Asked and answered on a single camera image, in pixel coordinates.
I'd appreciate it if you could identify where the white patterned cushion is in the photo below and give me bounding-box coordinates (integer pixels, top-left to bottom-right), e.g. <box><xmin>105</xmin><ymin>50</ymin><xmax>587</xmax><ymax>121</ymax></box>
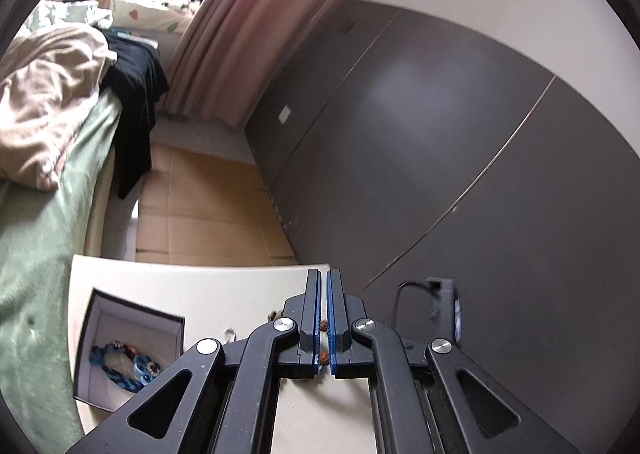
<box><xmin>109</xmin><ymin>0</ymin><xmax>197</xmax><ymax>33</ymax></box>

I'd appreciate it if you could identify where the white bed frame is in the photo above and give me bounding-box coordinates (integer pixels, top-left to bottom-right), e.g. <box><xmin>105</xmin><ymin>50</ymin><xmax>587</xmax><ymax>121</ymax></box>
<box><xmin>84</xmin><ymin>101</ymin><xmax>162</xmax><ymax>261</ymax></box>

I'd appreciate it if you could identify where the blue braided bracelet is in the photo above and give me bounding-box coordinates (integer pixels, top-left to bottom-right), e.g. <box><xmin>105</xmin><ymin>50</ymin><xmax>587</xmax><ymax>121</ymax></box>
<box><xmin>89</xmin><ymin>341</ymin><xmax>164</xmax><ymax>395</ymax></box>

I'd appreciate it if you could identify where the light green pillow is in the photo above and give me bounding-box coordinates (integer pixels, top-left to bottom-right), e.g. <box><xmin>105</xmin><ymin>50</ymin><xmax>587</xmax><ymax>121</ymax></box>
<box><xmin>24</xmin><ymin>0</ymin><xmax>112</xmax><ymax>36</ymax></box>

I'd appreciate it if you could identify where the black power cable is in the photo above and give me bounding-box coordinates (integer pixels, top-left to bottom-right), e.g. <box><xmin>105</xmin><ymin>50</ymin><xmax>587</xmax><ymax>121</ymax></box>
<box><xmin>392</xmin><ymin>281</ymin><xmax>437</xmax><ymax>331</ymax></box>

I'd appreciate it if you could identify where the beige duvet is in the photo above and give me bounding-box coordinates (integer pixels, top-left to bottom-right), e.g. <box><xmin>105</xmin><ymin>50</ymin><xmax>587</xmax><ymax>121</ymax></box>
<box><xmin>0</xmin><ymin>26</ymin><xmax>119</xmax><ymax>193</ymax></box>

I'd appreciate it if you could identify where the black jewelry box white lining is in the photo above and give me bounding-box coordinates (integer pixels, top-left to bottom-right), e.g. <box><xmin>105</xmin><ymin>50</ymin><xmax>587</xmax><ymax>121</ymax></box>
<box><xmin>72</xmin><ymin>288</ymin><xmax>186</xmax><ymax>410</ymax></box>

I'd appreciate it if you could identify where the pink curtain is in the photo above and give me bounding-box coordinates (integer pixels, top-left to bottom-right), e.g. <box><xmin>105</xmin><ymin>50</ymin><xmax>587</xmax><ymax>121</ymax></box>
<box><xmin>162</xmin><ymin>0</ymin><xmax>407</xmax><ymax>128</ymax></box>

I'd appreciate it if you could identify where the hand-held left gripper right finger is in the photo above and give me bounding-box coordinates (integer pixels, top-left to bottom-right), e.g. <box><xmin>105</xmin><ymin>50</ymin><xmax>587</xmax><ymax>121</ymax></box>
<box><xmin>326</xmin><ymin>268</ymin><xmax>583</xmax><ymax>454</ymax></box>

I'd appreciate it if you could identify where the black garment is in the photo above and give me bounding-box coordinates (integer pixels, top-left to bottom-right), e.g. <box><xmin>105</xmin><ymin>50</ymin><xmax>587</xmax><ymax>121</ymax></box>
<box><xmin>102</xmin><ymin>29</ymin><xmax>170</xmax><ymax>201</ymax></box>

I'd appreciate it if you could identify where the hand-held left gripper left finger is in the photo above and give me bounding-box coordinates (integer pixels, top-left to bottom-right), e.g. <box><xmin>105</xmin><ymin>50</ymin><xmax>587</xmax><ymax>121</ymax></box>
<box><xmin>65</xmin><ymin>268</ymin><xmax>326</xmax><ymax>454</ymax></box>

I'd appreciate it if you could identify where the flat cardboard sheet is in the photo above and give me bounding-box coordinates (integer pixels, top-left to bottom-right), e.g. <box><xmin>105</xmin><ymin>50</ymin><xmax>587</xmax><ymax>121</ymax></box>
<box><xmin>134</xmin><ymin>141</ymin><xmax>299</xmax><ymax>266</ymax></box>

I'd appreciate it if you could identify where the bed with green sheet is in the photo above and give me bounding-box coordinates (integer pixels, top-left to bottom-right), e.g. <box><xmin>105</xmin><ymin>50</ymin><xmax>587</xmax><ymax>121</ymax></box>
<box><xmin>0</xmin><ymin>0</ymin><xmax>126</xmax><ymax>441</ymax></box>

